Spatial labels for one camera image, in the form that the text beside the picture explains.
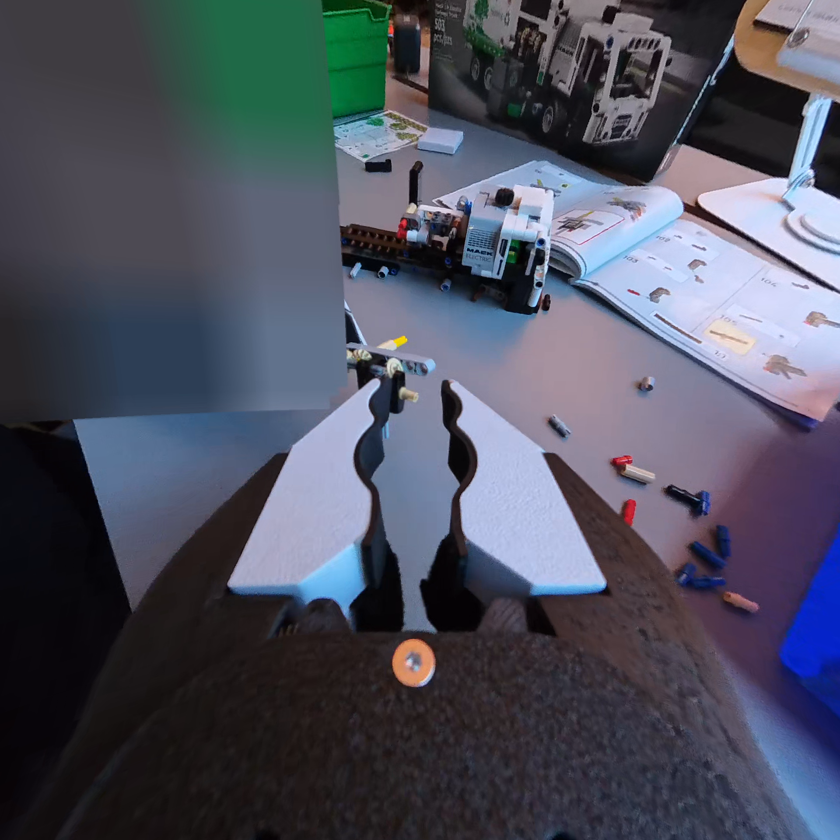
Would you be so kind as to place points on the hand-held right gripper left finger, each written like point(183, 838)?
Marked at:
point(302, 518)

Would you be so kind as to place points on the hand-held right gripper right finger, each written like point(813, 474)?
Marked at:
point(525, 518)

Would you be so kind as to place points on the small lego gear assembly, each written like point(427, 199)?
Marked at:
point(410, 364)

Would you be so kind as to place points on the grey lego axle connector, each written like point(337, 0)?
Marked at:
point(560, 426)

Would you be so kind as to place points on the tan lego pin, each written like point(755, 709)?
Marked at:
point(740, 601)
point(640, 474)

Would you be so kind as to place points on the group of blue lego pins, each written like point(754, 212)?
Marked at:
point(707, 555)

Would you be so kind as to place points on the white lego truck model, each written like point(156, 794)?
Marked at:
point(489, 236)

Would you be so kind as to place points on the black lego beam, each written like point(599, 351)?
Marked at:
point(379, 166)

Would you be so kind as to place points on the white flat lego panel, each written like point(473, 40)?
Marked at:
point(439, 140)

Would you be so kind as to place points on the dark lego set box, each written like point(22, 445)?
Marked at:
point(590, 65)

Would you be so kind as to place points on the open instruction booklet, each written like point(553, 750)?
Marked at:
point(689, 282)

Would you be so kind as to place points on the blue plastic bin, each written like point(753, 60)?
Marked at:
point(817, 623)

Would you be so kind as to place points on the white desk stand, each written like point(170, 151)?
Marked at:
point(754, 203)

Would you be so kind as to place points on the green and white sticker sheet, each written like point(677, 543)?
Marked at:
point(374, 134)

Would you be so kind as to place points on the green plastic bin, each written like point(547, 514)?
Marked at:
point(354, 65)

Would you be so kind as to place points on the black container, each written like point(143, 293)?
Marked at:
point(407, 43)

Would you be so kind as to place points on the light wooden board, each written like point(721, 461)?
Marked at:
point(754, 52)

